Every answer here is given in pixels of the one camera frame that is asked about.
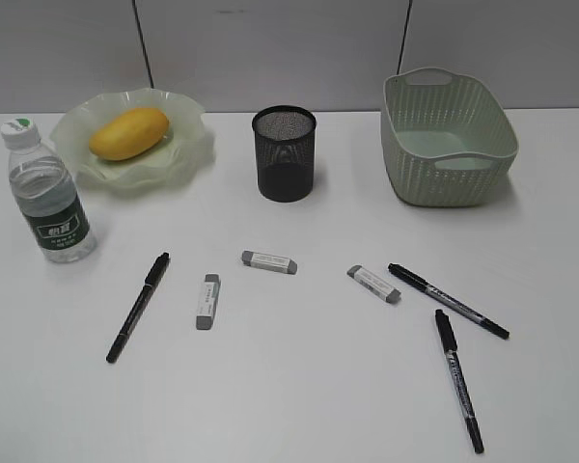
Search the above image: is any black marker pen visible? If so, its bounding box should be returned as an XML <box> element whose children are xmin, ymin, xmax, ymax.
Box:
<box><xmin>105</xmin><ymin>252</ymin><xmax>171</xmax><ymax>364</ymax></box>
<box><xmin>434</xmin><ymin>310</ymin><xmax>484</xmax><ymax>454</ymax></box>
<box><xmin>388</xmin><ymin>263</ymin><xmax>510</xmax><ymax>340</ymax></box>

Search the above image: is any yellow mango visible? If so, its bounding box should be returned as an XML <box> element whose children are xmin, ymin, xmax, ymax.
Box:
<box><xmin>89</xmin><ymin>107</ymin><xmax>170</xmax><ymax>161</ymax></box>

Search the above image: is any clear water bottle green label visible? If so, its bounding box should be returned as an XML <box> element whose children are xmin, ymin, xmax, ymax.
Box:
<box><xmin>1</xmin><ymin>117</ymin><xmax>96</xmax><ymax>263</ymax></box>

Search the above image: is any grey white eraser middle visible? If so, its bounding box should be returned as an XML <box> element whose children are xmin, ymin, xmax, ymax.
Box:
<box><xmin>241</xmin><ymin>250</ymin><xmax>297</xmax><ymax>275</ymax></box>

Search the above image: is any grey white eraser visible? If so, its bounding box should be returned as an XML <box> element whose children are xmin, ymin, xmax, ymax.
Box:
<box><xmin>346</xmin><ymin>264</ymin><xmax>400</xmax><ymax>304</ymax></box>
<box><xmin>196</xmin><ymin>274</ymin><xmax>221</xmax><ymax>331</ymax></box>
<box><xmin>241</xmin><ymin>250</ymin><xmax>297</xmax><ymax>275</ymax></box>

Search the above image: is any grey white eraser right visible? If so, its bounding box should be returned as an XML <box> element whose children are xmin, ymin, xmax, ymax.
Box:
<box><xmin>346</xmin><ymin>264</ymin><xmax>400</xmax><ymax>304</ymax></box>

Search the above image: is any black mesh pen holder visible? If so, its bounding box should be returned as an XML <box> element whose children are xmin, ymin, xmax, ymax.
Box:
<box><xmin>252</xmin><ymin>105</ymin><xmax>317</xmax><ymax>203</ymax></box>

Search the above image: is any grey white eraser left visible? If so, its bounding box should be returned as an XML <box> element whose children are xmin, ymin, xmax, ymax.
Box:
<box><xmin>196</xmin><ymin>274</ymin><xmax>221</xmax><ymax>331</ymax></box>

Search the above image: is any translucent green wavy plate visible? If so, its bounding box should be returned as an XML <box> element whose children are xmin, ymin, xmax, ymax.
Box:
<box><xmin>49</xmin><ymin>88</ymin><xmax>214</xmax><ymax>193</ymax></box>

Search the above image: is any light green plastic basket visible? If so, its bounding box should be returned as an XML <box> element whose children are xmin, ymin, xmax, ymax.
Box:
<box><xmin>380</xmin><ymin>68</ymin><xmax>519</xmax><ymax>207</ymax></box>

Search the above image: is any black wall cable left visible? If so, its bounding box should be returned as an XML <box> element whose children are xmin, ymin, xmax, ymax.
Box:
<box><xmin>130</xmin><ymin>0</ymin><xmax>157</xmax><ymax>91</ymax></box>

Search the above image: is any black wall cable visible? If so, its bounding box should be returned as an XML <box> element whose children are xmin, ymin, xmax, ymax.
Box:
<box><xmin>395</xmin><ymin>0</ymin><xmax>413</xmax><ymax>74</ymax></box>
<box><xmin>130</xmin><ymin>0</ymin><xmax>157</xmax><ymax>91</ymax></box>

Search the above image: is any black wall cable right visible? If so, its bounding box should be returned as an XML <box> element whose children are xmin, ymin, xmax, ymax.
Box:
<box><xmin>395</xmin><ymin>0</ymin><xmax>413</xmax><ymax>74</ymax></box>

